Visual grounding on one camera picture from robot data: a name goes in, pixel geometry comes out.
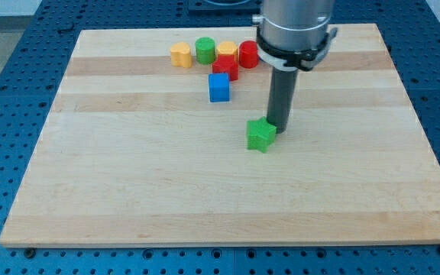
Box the wooden board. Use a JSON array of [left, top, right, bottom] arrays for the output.
[[0, 24, 440, 248]]

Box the green cylinder block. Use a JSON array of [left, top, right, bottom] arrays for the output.
[[195, 37, 216, 65]]

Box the red cylinder block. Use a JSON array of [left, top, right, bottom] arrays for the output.
[[238, 40, 258, 69]]

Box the yellow heart block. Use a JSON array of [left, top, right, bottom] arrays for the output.
[[170, 42, 193, 68]]

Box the yellow hexagon block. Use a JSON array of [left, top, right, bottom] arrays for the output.
[[216, 41, 238, 61]]

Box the red star block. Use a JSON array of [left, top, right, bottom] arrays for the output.
[[212, 55, 238, 81]]

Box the blue cube block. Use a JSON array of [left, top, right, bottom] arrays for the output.
[[209, 73, 230, 102]]

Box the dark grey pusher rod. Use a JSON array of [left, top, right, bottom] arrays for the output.
[[267, 68, 298, 134]]

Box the green star block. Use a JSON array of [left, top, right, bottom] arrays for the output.
[[246, 117, 277, 154]]

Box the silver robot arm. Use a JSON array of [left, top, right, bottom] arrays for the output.
[[252, 0, 338, 72]]

